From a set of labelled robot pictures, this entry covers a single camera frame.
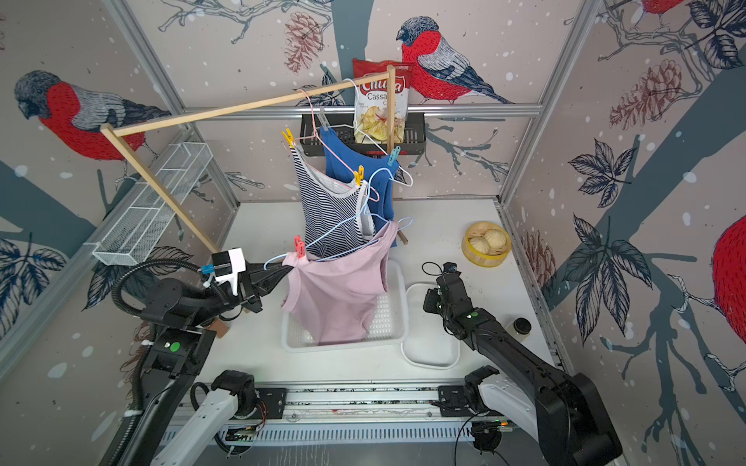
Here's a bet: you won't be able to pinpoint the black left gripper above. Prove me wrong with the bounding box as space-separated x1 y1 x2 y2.
189 260 293 329

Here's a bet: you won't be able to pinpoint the red clothespin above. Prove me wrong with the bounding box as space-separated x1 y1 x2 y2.
293 235 306 258

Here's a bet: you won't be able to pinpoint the pink tank top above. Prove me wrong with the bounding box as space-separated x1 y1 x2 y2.
282 221 398 345

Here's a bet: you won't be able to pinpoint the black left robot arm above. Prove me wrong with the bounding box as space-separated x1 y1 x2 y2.
101 252 291 465

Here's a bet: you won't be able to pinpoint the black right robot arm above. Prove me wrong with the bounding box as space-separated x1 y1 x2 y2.
423 262 623 465

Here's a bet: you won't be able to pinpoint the blue white striped tank top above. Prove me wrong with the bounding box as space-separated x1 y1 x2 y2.
291 148 375 258

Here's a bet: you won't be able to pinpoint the white plastic tray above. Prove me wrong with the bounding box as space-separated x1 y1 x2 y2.
400 283 460 370

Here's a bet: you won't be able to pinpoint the yellow bowl with buns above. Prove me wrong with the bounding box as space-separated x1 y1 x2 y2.
462 221 512 268

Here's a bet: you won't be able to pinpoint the white perforated plastic basket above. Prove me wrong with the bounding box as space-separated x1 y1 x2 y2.
280 259 409 353

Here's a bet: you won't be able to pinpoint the small black-lid jar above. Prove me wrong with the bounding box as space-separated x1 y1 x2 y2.
508 318 532 341

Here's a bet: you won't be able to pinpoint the yellow clothespin striped top right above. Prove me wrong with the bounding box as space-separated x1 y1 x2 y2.
354 165 365 186

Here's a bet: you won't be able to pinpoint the yellow clothespin striped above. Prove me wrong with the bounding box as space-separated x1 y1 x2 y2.
354 165 365 186
282 127 296 149

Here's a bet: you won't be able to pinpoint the yellow clothespin striped top left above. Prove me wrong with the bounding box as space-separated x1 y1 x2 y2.
282 127 296 149

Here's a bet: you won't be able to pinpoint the teal clothespin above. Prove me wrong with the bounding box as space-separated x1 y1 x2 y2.
388 146 401 167

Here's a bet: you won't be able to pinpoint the grey clothespin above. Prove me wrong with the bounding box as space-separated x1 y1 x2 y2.
317 107 329 131

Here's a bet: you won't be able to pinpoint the cassava chips bag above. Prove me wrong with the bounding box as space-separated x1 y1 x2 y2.
353 59 412 144

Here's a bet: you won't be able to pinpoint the wooden clothes rack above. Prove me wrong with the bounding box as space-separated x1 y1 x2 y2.
100 66 403 252

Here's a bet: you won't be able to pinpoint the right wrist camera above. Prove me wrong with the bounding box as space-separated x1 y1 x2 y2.
441 262 458 275

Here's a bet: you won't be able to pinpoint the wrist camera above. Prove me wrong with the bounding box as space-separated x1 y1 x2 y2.
441 262 458 275
201 248 247 296

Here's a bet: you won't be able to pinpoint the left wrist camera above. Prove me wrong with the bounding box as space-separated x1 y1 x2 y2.
201 248 247 296

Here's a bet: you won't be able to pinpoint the white wire wall basket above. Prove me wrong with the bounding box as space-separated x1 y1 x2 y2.
93 142 213 266

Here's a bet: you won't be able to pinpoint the pink wire hanger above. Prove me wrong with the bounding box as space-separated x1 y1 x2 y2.
297 87 355 176

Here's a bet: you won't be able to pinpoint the black wall basket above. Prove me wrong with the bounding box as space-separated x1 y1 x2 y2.
299 111 427 158

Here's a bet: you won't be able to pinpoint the white wire hanger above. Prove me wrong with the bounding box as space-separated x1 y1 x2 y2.
314 77 414 188

